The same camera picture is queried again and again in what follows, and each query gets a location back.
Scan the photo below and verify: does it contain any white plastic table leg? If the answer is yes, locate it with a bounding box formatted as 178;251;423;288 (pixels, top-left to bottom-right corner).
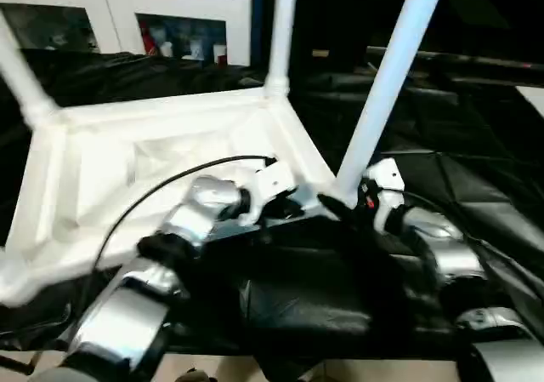
337;0;451;208
0;14;59;128
263;0;298;100

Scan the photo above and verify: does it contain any white plastic table top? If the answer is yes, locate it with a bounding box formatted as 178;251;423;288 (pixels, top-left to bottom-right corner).
0;86;341;306

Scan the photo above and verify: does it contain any black mat cover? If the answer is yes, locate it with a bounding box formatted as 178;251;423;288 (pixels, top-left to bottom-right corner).
0;48;544;379

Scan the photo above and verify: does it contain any long black rod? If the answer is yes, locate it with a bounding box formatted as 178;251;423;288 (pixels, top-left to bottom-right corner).
365;45;544;72

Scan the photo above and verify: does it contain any grey rounded robot foot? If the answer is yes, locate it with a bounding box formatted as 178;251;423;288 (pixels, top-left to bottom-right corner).
182;367;213;382

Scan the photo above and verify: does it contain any white flat board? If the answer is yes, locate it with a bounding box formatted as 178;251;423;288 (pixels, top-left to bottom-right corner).
516;86;544;115

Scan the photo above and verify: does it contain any red item behind glass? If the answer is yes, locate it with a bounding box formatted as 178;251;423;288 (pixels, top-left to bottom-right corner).
143;24;157;55

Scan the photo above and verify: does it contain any grey robot torso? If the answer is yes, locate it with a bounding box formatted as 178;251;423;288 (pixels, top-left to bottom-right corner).
27;365;86;382

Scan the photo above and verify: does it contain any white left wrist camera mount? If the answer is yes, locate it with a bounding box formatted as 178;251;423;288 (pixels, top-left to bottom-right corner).
241;160;298;225

